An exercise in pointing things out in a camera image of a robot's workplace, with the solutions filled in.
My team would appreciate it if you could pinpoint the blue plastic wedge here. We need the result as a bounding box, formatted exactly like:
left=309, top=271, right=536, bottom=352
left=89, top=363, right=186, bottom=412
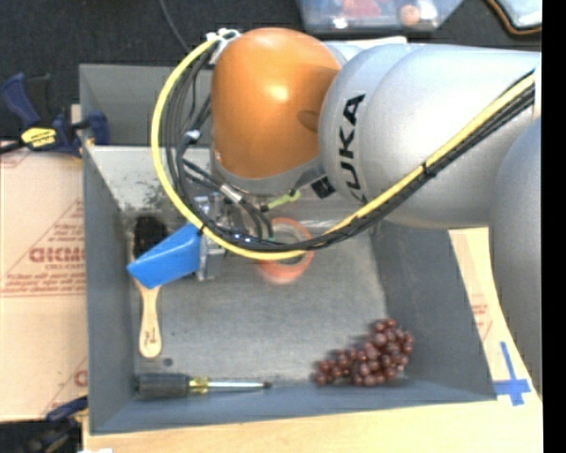
left=125, top=221, right=203, bottom=290

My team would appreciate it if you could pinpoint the grey metal bin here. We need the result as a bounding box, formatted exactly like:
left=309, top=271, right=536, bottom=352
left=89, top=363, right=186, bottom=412
left=77, top=63, right=498, bottom=436

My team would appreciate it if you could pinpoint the wooden brush with black bristles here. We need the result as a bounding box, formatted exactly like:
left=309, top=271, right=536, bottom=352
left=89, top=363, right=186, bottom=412
left=132, top=214, right=170, bottom=361

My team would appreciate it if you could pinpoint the dark red toy grape bunch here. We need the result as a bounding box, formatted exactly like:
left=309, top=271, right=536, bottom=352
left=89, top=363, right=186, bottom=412
left=311, top=317, right=416, bottom=389

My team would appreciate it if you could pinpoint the orange tape ring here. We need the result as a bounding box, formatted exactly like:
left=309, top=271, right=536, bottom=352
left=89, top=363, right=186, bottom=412
left=256, top=216, right=316, bottom=286

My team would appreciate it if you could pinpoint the black and yellow handled screwdriver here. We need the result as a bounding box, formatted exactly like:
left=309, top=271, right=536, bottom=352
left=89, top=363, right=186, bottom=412
left=132, top=372, right=273, bottom=401

